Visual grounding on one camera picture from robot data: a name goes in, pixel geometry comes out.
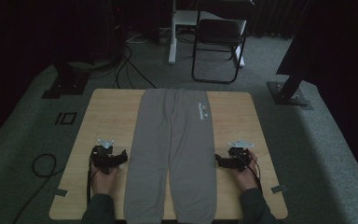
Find black floor tape marking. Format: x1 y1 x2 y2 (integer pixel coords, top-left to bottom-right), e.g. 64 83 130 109
54 111 78 126

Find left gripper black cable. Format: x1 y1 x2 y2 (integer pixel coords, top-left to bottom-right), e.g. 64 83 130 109
86 151 101 206

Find grey pants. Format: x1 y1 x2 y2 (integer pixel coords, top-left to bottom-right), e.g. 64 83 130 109
123 88 217 224

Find black looped floor cable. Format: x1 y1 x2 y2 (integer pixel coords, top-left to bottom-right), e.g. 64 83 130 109
12 153 66 224

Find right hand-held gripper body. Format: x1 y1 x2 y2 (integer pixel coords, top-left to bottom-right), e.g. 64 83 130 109
227 139 255 173

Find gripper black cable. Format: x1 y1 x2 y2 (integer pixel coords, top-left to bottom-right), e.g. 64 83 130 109
238 148 264 192
86 151 101 206

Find black slanted metal stand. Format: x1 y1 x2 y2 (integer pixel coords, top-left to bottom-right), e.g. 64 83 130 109
267 31 313 110

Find person's left hand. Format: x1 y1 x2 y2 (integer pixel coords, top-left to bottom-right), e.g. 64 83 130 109
90 163 120 197

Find dark curtain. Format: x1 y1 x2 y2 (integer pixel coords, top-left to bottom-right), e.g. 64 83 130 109
250 0 312 40

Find white desk frame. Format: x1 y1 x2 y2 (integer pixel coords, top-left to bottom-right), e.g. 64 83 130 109
167 0 247 68

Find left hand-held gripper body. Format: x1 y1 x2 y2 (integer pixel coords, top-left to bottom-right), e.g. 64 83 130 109
90 138 119 175

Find person's right hand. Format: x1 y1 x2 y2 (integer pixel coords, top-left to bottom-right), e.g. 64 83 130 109
232 149 260 191

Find black folding chair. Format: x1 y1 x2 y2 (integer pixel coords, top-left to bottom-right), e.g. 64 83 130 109
191 0 256 85

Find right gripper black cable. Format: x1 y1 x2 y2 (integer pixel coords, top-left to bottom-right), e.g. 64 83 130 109
238 148 264 192

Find black metal stand base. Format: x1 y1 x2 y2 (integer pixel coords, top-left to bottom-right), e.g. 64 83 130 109
41 60 91 100

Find black floor cable bundle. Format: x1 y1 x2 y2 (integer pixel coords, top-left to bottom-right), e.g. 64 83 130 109
113 43 158 91

